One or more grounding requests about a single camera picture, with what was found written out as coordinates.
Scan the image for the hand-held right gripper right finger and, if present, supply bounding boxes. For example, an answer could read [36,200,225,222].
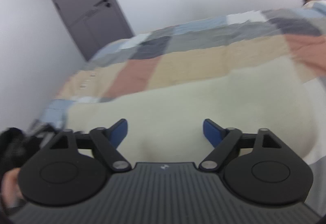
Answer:
[199,118,283,171]

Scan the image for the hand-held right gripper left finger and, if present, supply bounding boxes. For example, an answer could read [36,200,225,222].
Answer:
[50,118,132,172]

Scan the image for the cream striped sweater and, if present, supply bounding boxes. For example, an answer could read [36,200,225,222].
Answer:
[65,57,319,163]

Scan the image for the person's left hand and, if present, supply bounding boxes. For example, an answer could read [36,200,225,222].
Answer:
[1,168,26,209]

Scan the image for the patchwork bed blanket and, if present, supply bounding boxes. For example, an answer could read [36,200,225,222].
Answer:
[31,1,326,214]

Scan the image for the grey door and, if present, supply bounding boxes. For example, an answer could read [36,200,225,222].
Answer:
[39,0,134,61]

